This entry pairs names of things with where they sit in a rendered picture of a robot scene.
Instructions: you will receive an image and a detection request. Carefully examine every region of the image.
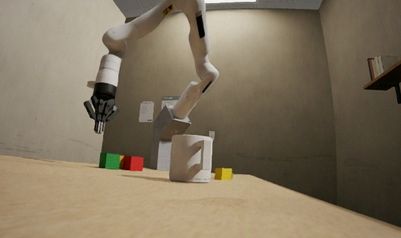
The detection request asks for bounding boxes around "green cube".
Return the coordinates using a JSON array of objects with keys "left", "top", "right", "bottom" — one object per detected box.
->
[{"left": 99, "top": 153, "right": 120, "bottom": 170}]

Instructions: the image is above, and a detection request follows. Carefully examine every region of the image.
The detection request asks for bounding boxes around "white mug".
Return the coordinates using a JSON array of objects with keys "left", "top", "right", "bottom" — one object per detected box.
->
[{"left": 169, "top": 134, "right": 213, "bottom": 183}]

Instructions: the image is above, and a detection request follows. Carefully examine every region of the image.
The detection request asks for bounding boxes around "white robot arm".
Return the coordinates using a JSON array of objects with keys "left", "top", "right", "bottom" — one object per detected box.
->
[{"left": 87, "top": 0, "right": 219, "bottom": 120}]

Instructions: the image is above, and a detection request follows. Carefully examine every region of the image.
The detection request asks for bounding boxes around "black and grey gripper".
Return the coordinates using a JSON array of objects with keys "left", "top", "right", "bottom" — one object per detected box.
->
[{"left": 83, "top": 83, "right": 120, "bottom": 134}]

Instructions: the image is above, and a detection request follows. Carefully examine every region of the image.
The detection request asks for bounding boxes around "red cube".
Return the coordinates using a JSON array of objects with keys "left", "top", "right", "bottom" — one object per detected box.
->
[{"left": 123, "top": 156, "right": 143, "bottom": 171}]

